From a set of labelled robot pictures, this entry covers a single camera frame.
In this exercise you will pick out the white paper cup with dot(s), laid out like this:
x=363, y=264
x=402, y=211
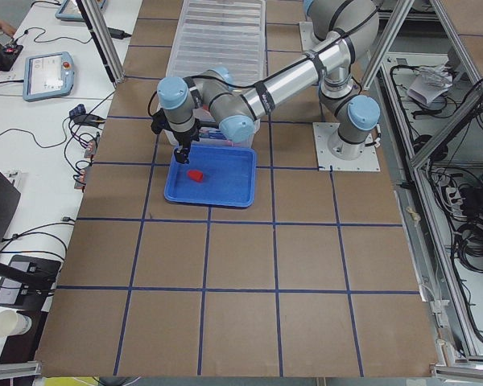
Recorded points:
x=13, y=323

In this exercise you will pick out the black monitor stand base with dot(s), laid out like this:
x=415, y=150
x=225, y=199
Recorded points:
x=26, y=282

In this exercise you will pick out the red block from tray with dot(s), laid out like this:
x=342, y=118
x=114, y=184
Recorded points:
x=196, y=175

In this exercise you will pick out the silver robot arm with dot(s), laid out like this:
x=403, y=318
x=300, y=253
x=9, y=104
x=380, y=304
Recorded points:
x=344, y=30

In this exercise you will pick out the aluminium frame post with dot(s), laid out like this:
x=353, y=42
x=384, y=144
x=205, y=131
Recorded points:
x=98, y=30

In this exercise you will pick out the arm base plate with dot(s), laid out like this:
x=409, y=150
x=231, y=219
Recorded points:
x=333, y=154

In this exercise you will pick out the blue plastic tray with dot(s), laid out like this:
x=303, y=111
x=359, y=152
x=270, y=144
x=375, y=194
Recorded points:
x=229, y=177

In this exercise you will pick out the black power adapter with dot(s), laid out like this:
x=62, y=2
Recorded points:
x=118, y=34

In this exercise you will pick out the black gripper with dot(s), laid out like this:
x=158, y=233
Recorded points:
x=184, y=138

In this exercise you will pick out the clear plastic box lid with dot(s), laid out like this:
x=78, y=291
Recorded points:
x=229, y=34

